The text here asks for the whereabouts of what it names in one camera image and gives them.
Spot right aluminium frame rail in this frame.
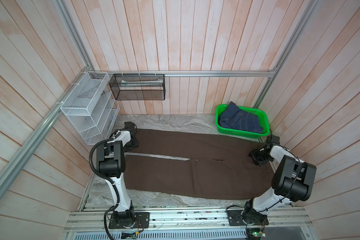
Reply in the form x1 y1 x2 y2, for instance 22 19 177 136
253 1 322 109

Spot white wire mesh shelf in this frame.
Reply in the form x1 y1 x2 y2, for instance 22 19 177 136
61 72 120 145

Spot horizontal aluminium wall rail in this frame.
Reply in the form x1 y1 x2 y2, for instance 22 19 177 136
107 70 276 78

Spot green plastic basket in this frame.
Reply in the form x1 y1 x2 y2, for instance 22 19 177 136
215 102 270 139

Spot black wire mesh basket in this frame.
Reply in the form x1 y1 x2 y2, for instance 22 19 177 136
109 73 166 101

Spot left aluminium frame rail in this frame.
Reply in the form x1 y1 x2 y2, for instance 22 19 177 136
0 0 94 215

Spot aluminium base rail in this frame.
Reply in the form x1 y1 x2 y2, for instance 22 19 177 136
62 206 314 240

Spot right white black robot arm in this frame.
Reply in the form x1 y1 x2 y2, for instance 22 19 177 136
241 135 317 225

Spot brown corduroy trousers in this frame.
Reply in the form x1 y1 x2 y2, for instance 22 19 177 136
124 129 274 200

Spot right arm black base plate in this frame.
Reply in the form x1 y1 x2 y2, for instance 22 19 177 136
227 210 269 226

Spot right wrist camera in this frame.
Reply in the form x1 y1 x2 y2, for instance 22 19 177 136
269 135 280 145

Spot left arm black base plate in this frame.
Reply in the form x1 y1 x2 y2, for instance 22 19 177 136
108 212 150 230

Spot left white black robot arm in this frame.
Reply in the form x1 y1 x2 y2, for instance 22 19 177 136
89 122 139 229

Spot blue denim jeans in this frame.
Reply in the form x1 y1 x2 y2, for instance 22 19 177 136
218 102 264 134

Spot aluminium frame rail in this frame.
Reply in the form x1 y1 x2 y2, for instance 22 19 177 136
253 1 322 109
0 0 94 215

